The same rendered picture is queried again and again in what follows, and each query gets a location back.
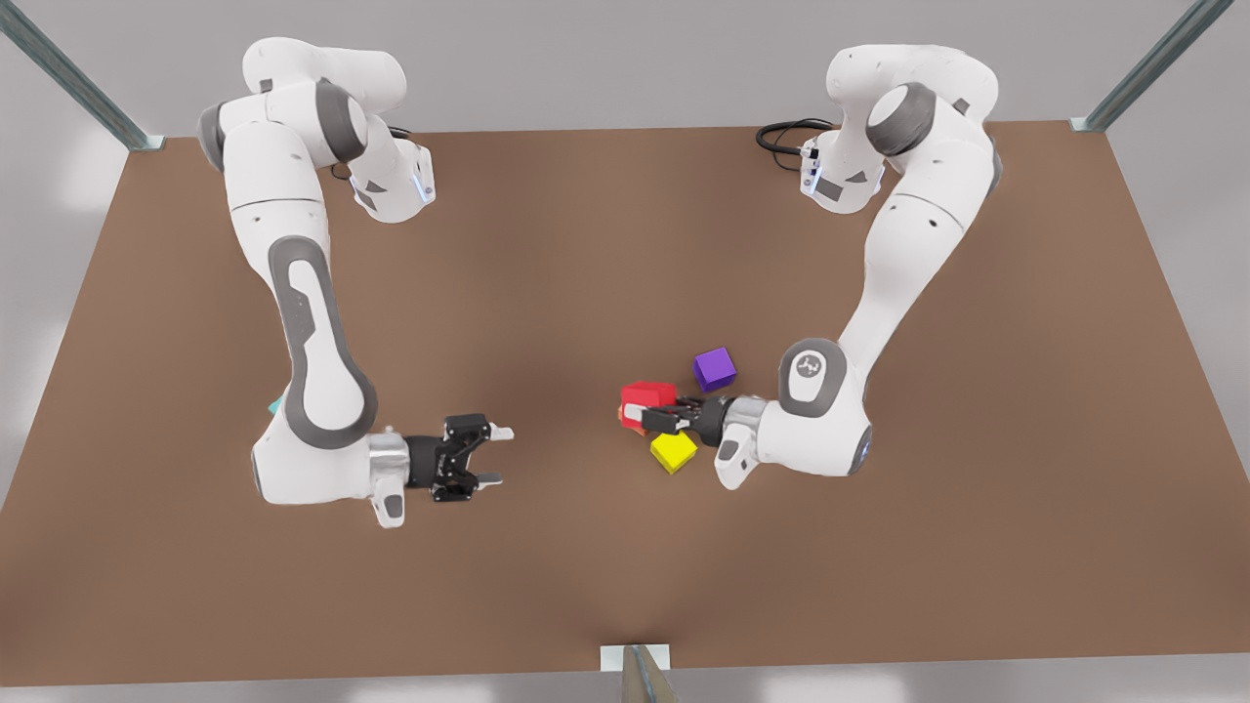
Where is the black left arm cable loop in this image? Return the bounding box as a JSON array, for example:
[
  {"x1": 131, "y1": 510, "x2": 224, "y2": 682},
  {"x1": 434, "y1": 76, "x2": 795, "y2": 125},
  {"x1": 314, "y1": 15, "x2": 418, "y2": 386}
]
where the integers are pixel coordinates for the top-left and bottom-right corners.
[{"x1": 755, "y1": 118, "x2": 837, "y2": 176}]

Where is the silver frame post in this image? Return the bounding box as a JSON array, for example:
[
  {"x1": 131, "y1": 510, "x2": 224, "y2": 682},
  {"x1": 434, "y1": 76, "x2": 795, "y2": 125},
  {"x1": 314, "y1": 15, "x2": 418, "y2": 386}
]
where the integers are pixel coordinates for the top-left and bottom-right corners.
[
  {"x1": 1069, "y1": 0, "x2": 1237, "y2": 134},
  {"x1": 599, "y1": 643, "x2": 677, "y2": 703},
  {"x1": 0, "y1": 0, "x2": 166, "y2": 153}
]

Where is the yellow wooden cube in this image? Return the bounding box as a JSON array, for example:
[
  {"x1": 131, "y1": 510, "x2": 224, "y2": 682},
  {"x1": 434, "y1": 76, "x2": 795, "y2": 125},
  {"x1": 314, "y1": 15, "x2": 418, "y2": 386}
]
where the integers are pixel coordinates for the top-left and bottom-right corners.
[{"x1": 650, "y1": 431, "x2": 699, "y2": 476}]

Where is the red wooden cube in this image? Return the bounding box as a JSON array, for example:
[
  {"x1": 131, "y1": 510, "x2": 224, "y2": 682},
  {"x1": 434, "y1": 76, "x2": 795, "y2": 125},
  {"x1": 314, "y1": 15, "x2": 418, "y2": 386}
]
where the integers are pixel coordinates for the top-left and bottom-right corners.
[{"x1": 620, "y1": 381, "x2": 679, "y2": 429}]

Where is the purple wooden cube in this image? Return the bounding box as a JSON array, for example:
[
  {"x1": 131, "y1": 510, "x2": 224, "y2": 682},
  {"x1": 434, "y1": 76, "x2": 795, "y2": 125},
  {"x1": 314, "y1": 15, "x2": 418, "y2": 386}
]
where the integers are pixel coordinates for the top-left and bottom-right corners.
[{"x1": 692, "y1": 348, "x2": 738, "y2": 394}]

